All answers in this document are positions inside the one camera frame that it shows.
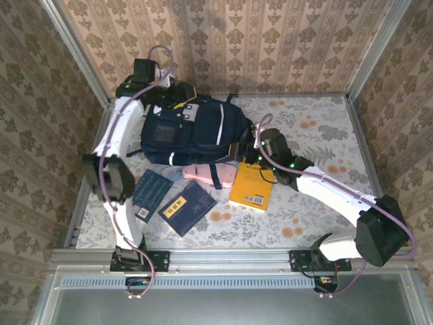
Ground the long aluminium base rail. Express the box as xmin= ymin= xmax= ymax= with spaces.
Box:
xmin=50 ymin=248 xmax=417 ymax=272

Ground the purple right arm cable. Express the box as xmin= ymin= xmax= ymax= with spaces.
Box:
xmin=255 ymin=113 xmax=416 ymax=299

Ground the small connector board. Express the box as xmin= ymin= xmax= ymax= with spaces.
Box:
xmin=124 ymin=276 xmax=152 ymax=295
xmin=313 ymin=274 xmax=340 ymax=294

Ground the aluminium table end rail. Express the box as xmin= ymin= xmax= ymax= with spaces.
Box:
xmin=108 ymin=94 xmax=351 ymax=104

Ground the aluminium table side rail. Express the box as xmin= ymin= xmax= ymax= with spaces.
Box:
xmin=344 ymin=97 xmax=401 ymax=248
xmin=64 ymin=101 xmax=112 ymax=250

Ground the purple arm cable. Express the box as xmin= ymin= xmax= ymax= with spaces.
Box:
xmin=97 ymin=45 xmax=175 ymax=299
xmin=255 ymin=113 xmax=416 ymax=299

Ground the aluminium frame post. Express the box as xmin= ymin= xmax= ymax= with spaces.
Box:
xmin=345 ymin=0 xmax=413 ymax=102
xmin=39 ymin=0 xmax=112 ymax=106

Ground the pink pencil case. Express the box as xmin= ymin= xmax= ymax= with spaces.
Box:
xmin=182 ymin=163 xmax=237 ymax=190

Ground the grey slotted cable duct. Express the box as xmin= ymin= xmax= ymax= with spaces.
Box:
xmin=62 ymin=276 xmax=317 ymax=289

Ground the navy book with yellow label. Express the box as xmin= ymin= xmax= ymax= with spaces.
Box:
xmin=158 ymin=179 xmax=218 ymax=238

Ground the blue book with barcode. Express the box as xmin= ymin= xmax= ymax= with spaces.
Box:
xmin=131 ymin=169 xmax=175 ymax=224

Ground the floral table cloth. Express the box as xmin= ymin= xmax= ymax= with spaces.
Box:
xmin=76 ymin=96 xmax=390 ymax=250

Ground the navy blue student backpack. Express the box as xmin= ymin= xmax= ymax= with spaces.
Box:
xmin=127 ymin=93 xmax=258 ymax=190

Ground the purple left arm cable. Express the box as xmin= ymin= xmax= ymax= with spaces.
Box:
xmin=97 ymin=45 xmax=175 ymax=299

